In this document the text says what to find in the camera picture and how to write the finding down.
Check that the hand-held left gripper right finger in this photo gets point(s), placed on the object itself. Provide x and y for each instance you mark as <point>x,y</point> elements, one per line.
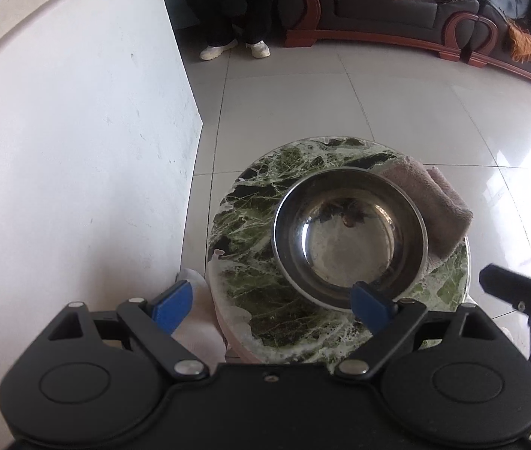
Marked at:
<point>373,309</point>

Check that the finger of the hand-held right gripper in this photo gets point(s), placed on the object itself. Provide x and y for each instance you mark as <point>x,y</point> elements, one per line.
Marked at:
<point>513,288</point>

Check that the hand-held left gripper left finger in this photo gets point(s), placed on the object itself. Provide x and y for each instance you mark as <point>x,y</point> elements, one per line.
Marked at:
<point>174,304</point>

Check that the stainless steel bowl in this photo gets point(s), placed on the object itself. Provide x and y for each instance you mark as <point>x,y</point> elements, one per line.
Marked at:
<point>349,243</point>

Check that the person's beige trousers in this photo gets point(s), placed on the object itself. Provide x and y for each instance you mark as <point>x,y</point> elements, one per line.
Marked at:
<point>199,323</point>

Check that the round green marble table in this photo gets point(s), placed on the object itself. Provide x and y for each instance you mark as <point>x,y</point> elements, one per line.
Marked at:
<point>256,253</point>

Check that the small orange fringed blanket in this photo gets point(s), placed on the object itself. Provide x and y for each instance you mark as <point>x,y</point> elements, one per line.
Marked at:
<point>525,44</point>

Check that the white curved counter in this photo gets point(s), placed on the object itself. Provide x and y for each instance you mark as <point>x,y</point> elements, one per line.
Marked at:
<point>68,150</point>

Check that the dark leather sofa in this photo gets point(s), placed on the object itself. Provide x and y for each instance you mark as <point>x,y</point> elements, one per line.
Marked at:
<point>495,0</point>
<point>387,14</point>

